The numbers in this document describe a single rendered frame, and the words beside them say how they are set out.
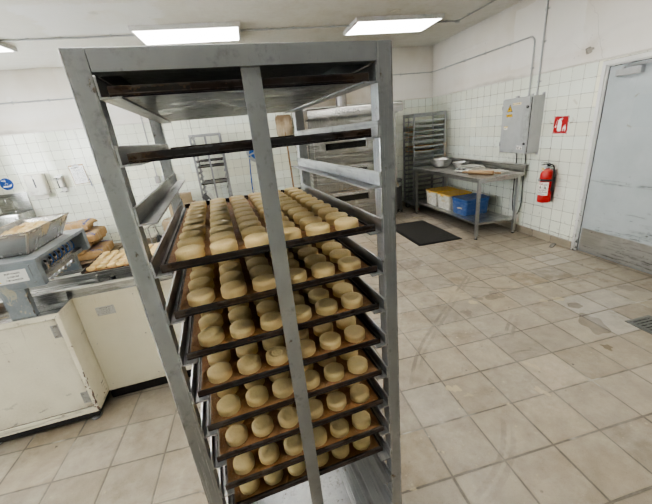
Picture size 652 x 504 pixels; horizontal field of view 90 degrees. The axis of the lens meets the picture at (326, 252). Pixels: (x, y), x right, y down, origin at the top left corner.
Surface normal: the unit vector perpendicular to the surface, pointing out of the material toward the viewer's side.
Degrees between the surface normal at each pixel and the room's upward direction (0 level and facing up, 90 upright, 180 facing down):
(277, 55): 90
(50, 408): 90
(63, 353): 90
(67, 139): 90
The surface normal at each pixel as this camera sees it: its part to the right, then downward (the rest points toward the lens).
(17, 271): 0.29, 0.31
